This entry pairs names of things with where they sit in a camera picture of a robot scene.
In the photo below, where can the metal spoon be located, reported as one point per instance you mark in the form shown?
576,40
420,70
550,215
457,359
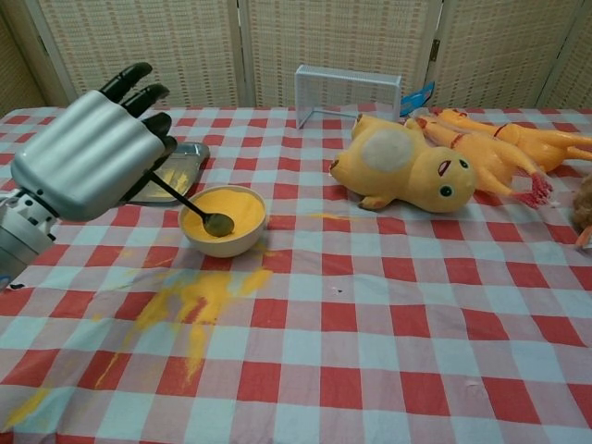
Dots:
219,225

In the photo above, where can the off-white bowl with yellow powder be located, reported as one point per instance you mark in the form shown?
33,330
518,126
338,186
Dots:
222,247

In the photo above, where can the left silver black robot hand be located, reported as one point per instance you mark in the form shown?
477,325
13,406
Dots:
83,157

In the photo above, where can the red white checkered tablecloth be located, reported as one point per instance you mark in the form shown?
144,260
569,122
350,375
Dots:
370,347

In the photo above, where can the spilled yellow powder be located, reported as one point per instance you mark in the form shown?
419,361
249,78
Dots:
208,289

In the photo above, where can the yellow plush duck toy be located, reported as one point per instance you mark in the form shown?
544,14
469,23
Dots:
416,171

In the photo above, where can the blue plastic object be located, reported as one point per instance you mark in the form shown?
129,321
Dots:
416,98

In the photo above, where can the long orange rubber chicken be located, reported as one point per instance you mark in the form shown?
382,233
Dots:
485,159

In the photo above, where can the stainless steel tray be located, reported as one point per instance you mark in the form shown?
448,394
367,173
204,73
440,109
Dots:
189,159

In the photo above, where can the short orange rubber chicken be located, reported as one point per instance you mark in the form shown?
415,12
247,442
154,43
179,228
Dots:
541,143

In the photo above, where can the beige woven folding screen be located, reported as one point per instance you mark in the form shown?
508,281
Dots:
208,46

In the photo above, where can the brown teddy bear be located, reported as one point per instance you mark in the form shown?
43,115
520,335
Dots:
583,203

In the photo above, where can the white mesh shelf rack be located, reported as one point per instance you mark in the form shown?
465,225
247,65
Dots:
347,76

